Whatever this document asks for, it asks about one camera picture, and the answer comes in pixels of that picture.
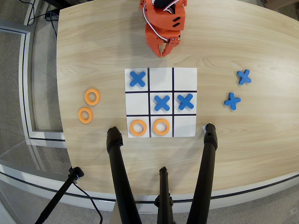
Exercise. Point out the white tic-tac-toe board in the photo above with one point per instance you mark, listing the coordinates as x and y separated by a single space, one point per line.
161 79

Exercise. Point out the blue foam cross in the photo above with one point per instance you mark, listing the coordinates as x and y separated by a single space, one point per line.
232 101
162 102
186 102
137 79
244 77

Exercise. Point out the small white sticker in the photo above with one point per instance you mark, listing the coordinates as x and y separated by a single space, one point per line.
204 128

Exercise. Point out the thin black stand pole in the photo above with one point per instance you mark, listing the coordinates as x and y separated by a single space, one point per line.
60 191

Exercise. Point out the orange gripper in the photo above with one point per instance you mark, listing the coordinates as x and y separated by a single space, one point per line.
153 40

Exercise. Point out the white partition frame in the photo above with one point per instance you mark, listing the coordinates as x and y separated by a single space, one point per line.
25 81

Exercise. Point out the short black tripod leg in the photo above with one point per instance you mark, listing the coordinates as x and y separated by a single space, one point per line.
164 186

